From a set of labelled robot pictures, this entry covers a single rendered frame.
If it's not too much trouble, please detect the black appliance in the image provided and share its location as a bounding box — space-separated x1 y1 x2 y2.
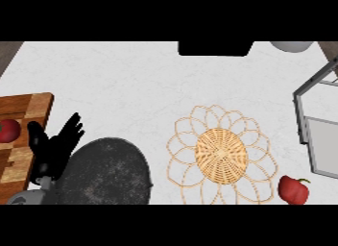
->
177 40 255 58

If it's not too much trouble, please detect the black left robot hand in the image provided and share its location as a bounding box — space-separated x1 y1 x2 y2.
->
25 111 87 182

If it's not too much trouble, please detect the grey metal tiered shelf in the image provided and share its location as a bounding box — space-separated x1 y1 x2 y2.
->
290 43 338 184

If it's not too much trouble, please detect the red tomato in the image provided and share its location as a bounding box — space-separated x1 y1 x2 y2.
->
0 118 22 144

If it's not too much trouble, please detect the red bell pepper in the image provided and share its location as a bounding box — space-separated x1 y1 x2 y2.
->
277 174 314 206

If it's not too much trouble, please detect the white bowl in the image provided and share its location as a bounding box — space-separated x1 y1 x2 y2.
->
268 40 315 54

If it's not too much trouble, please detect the checkered wooden cutting board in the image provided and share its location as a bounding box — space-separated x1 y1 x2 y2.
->
0 91 56 206

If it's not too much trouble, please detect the woven flower-shaped placemat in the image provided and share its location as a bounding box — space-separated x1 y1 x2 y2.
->
165 104 280 206

